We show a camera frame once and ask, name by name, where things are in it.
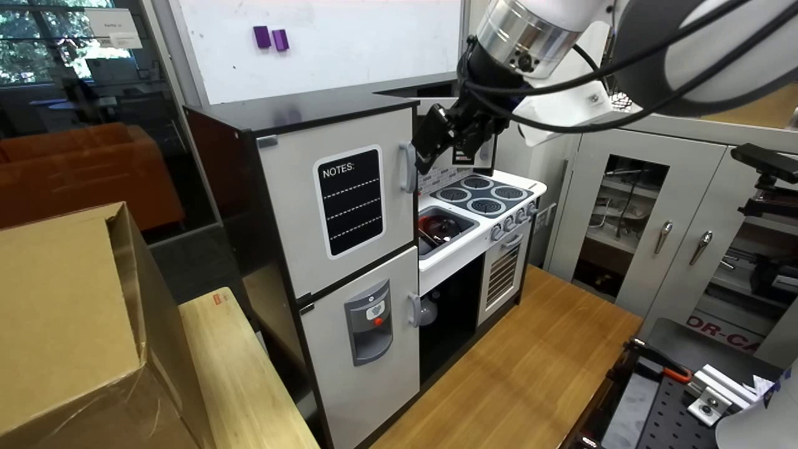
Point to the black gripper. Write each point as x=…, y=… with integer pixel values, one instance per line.
x=481, y=100

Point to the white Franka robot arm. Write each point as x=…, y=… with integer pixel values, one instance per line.
x=532, y=34

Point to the white metal cabinet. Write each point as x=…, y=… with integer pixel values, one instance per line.
x=581, y=166

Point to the white vented toy oven door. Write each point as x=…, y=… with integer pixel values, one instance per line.
x=502, y=277

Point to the white glass cabinet door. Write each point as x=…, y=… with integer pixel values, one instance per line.
x=586, y=251
x=707, y=291

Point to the white door with water dispenser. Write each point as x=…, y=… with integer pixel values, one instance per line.
x=331, y=383

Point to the toy microwave with black keypad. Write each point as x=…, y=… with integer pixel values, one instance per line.
x=484, y=154

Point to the toy pot with glass lid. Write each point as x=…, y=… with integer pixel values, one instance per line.
x=437, y=232

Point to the whiteboard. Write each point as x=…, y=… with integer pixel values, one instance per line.
x=356, y=40

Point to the black white toy kitchen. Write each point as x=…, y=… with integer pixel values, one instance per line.
x=290, y=114

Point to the purple magnet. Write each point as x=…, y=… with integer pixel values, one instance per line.
x=262, y=35
x=279, y=40

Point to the light wooden board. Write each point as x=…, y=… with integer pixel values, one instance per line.
x=239, y=391

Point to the brown couch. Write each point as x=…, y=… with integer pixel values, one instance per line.
x=83, y=176

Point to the black perforated breadboard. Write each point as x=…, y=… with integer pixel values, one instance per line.
x=673, y=425

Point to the large brown cardboard box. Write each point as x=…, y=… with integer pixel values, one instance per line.
x=58, y=314

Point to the light grey rounded housing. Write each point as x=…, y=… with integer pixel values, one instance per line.
x=763, y=425

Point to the black clamp mount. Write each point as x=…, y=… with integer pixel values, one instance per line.
x=763, y=164

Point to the aluminium bracket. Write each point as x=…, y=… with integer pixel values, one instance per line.
x=723, y=391

